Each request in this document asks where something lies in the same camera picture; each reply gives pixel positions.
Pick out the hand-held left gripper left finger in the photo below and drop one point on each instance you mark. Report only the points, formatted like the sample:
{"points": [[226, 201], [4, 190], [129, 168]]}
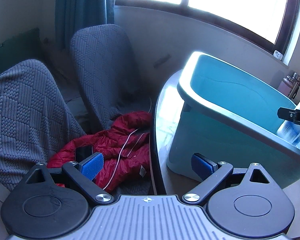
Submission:
{"points": [[92, 166]]}

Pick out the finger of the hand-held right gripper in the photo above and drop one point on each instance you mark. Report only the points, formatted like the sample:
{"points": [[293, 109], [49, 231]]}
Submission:
{"points": [[288, 115]]}

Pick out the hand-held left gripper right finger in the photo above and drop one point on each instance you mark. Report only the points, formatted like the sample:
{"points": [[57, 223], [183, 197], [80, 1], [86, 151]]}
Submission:
{"points": [[202, 166]]}

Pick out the white bottle with blue label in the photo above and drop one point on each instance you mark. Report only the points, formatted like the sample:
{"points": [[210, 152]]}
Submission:
{"points": [[290, 132]]}

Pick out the teal plastic storage bin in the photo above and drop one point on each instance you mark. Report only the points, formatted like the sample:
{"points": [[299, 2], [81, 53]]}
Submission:
{"points": [[227, 97]]}

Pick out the black smartphone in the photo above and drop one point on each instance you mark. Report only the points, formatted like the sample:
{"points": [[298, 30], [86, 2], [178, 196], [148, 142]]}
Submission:
{"points": [[83, 153]]}

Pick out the pink water bottle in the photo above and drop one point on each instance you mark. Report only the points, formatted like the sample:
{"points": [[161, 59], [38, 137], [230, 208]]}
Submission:
{"points": [[285, 83]]}

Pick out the steel thermos bottle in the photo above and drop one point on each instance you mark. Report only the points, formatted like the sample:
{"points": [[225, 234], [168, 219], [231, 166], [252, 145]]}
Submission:
{"points": [[295, 82]]}

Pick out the red puffer jacket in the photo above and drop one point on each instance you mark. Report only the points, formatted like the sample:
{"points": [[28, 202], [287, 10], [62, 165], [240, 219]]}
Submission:
{"points": [[135, 160]]}

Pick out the small white sill device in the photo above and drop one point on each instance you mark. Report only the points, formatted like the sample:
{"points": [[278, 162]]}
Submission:
{"points": [[278, 55]]}

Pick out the grey quilted chair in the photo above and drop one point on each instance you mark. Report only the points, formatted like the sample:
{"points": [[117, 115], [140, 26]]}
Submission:
{"points": [[22, 110], [102, 62]]}

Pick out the bright window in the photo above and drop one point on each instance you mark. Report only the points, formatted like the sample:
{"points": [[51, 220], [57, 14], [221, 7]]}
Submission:
{"points": [[227, 5]]}

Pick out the dark green cushion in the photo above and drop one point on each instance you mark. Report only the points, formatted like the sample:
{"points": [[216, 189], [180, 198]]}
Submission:
{"points": [[15, 50]]}

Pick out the blue curtain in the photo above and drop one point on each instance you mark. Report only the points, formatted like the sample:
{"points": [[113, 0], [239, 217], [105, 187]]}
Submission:
{"points": [[82, 7]]}

